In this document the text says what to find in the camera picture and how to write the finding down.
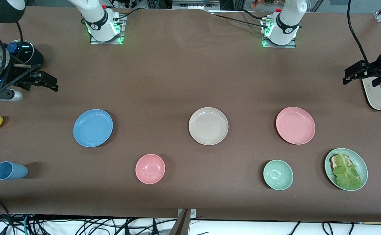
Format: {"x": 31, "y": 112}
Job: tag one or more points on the glass lid with blue knob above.
{"x": 25, "y": 50}

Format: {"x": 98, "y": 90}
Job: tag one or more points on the metal table bracket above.
{"x": 193, "y": 213}

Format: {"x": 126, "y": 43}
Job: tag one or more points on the green lettuce leaf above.
{"x": 347, "y": 173}

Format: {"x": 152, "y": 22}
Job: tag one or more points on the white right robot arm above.
{"x": 100, "y": 19}

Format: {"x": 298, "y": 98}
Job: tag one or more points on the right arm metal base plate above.
{"x": 107, "y": 41}

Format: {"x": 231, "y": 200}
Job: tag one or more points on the brown angled beam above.
{"x": 180, "y": 225}

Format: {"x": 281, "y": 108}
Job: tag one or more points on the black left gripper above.
{"x": 373, "y": 69}

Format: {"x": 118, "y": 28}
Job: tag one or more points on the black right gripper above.
{"x": 18, "y": 78}

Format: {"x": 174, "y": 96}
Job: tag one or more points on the beige cutting board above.
{"x": 379, "y": 99}

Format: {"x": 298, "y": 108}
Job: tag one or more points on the pink plate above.
{"x": 295, "y": 125}

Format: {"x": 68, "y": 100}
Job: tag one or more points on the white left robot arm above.
{"x": 286, "y": 23}

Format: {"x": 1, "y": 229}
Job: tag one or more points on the small green bowl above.
{"x": 278, "y": 175}

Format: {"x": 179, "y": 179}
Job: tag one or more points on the grey metal box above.
{"x": 195, "y": 4}

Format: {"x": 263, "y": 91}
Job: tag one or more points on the beige plate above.
{"x": 208, "y": 126}

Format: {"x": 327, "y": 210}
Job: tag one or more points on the blue cup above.
{"x": 10, "y": 170}

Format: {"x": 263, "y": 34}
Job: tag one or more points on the green plate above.
{"x": 361, "y": 163}

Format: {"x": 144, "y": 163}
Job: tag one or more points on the blue plate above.
{"x": 93, "y": 128}

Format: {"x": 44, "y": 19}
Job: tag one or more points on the small pink bowl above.
{"x": 150, "y": 169}

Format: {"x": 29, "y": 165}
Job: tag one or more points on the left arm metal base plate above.
{"x": 278, "y": 46}

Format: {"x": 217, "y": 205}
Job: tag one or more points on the toast slice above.
{"x": 333, "y": 160}

